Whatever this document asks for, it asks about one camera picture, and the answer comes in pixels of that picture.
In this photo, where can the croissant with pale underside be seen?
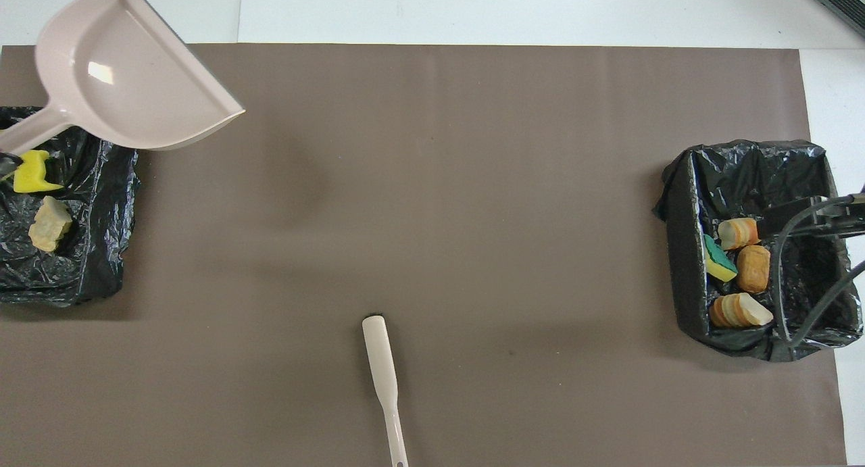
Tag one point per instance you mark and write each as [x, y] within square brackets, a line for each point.
[740, 310]

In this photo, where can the bin lined with black bag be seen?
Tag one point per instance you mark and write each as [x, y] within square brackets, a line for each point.
[94, 203]
[804, 176]

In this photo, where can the golden flaky croissant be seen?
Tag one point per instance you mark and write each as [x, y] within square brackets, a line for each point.
[51, 225]

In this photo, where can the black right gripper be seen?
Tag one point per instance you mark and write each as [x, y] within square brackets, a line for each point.
[811, 218]

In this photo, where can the yellow green-backed sponge piece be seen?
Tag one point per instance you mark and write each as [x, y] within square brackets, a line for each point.
[718, 264]

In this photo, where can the brown bread roll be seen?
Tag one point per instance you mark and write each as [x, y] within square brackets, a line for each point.
[753, 269]

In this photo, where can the brown table mat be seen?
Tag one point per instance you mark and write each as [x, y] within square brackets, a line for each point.
[473, 183]

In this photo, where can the beige brush with black bristles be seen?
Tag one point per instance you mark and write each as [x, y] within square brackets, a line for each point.
[382, 365]

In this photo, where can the striped orange croissant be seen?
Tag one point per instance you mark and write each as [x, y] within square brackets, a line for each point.
[738, 233]

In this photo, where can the beige plastic dustpan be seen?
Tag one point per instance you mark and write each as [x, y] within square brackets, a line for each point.
[128, 82]

